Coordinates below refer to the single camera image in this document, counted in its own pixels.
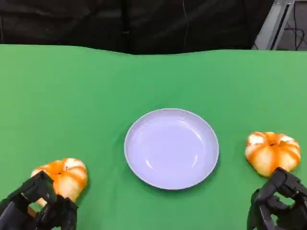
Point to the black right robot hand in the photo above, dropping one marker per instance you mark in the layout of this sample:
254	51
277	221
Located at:
285	182

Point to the orange and white bread roll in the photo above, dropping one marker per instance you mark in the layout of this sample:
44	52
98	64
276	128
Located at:
69	177
271	155

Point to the green table cloth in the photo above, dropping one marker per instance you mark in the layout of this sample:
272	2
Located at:
72	107

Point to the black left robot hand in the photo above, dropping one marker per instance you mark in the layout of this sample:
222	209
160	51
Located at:
16	208

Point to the black backdrop curtain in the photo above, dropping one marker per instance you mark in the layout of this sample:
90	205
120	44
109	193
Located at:
96	24

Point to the lilac plate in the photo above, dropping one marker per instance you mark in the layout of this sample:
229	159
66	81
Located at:
170	148

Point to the grey metal frame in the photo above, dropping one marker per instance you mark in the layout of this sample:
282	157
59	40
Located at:
273	26

